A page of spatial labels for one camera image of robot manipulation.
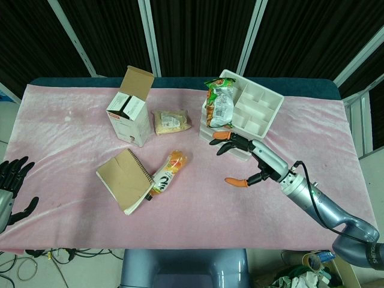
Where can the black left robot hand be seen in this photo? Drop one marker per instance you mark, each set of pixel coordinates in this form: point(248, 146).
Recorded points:
point(13, 174)

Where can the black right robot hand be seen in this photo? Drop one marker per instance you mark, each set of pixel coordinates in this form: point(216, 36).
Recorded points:
point(267, 156)

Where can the blue grey right robot arm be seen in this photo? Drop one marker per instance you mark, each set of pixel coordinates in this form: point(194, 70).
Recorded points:
point(330, 210)

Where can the green snack bag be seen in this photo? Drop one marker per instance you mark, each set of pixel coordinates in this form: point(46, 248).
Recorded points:
point(220, 102)

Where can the pink velvet table cloth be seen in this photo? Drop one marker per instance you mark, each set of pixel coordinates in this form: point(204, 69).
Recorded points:
point(210, 210)

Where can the blue white sign board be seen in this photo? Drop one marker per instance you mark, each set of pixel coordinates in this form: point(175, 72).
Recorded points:
point(6, 94)

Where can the orange juice bottle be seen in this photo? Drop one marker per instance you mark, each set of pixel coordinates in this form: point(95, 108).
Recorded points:
point(171, 171)

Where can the beige grain packet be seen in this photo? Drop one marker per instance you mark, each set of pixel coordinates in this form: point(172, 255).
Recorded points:
point(171, 121)

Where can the brown spiral notebook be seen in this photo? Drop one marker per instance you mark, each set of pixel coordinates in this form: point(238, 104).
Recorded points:
point(123, 180)

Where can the brown tape roll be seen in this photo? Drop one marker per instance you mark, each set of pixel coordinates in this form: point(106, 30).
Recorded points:
point(306, 260)

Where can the white lamp carton box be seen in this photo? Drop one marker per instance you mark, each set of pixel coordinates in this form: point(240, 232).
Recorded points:
point(132, 123)

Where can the crumpled white paper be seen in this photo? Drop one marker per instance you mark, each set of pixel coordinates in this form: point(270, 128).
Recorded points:
point(300, 282)

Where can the brown cardboard box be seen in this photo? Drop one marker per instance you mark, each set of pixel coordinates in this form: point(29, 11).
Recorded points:
point(339, 270)

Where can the blue grey robot torso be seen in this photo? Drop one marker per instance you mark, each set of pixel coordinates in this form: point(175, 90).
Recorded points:
point(186, 270)

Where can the white plastic drawer organizer frame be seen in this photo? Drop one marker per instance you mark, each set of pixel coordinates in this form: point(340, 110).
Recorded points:
point(255, 111)

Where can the grey metal frame stand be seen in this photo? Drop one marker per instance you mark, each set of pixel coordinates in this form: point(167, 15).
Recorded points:
point(360, 99)

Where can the white aluminium frame post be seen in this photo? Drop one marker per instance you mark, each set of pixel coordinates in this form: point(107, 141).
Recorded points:
point(252, 36)
point(363, 58)
point(75, 39)

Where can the white double frame post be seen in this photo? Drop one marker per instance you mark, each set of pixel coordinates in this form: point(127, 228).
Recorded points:
point(150, 36)

